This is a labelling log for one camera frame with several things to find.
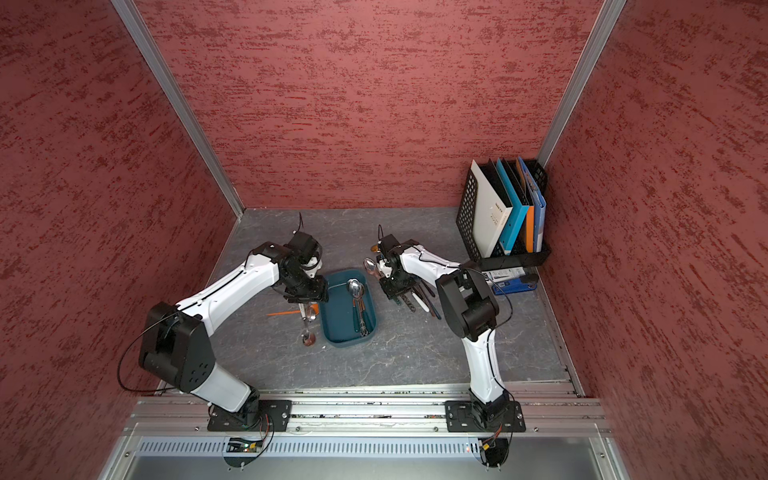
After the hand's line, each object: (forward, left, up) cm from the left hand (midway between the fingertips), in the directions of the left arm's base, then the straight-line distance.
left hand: (316, 305), depth 83 cm
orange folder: (+21, -61, +17) cm, 67 cm away
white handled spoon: (+6, -32, -10) cm, 34 cm away
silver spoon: (+19, -14, -9) cm, 25 cm away
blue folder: (+22, -64, +18) cm, 70 cm away
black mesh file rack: (+32, -49, +1) cm, 59 cm away
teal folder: (+21, -58, +17) cm, 64 cm away
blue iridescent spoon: (+2, -37, -10) cm, 38 cm away
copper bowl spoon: (-7, +2, -9) cm, 11 cm away
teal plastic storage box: (0, -9, -9) cm, 13 cm away
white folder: (+25, -51, +14) cm, 59 cm away
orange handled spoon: (+2, +3, -10) cm, 11 cm away
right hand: (+8, -23, -10) cm, 26 cm away
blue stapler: (+13, -68, -8) cm, 70 cm away
